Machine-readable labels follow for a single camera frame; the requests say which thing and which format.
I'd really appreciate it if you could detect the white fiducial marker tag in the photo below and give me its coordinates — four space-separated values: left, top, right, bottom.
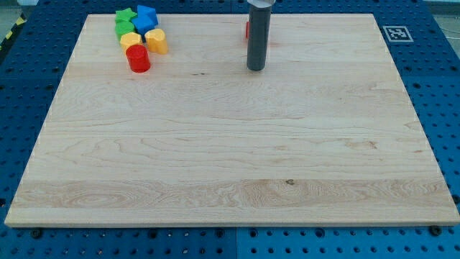
382 25 413 42

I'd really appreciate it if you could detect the yellow heart block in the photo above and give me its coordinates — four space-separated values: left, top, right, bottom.
144 29 169 55

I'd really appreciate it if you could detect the silver rod mount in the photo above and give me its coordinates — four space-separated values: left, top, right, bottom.
247 0 276 8

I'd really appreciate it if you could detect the light wooden board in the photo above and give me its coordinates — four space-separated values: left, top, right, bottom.
5 14 459 227

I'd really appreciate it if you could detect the blue cube block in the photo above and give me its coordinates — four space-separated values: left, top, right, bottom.
131 16 157 35

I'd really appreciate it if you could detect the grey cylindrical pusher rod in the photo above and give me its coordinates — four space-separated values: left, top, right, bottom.
247 4 272 71

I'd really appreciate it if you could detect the red cylinder block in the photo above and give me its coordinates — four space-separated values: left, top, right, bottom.
125 45 151 73

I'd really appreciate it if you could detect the black board stop bolt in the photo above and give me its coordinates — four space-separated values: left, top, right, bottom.
429 225 443 237
29 229 43 239

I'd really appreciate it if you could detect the green star block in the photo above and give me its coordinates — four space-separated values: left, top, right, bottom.
115 8 137 23

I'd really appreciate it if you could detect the green cylinder block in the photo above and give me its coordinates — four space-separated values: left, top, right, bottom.
114 22 135 41

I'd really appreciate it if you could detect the blue pentagon block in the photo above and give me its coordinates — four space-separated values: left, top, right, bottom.
137 5 158 25

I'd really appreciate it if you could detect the yellow hexagon block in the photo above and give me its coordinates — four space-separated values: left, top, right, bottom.
119 32 143 53

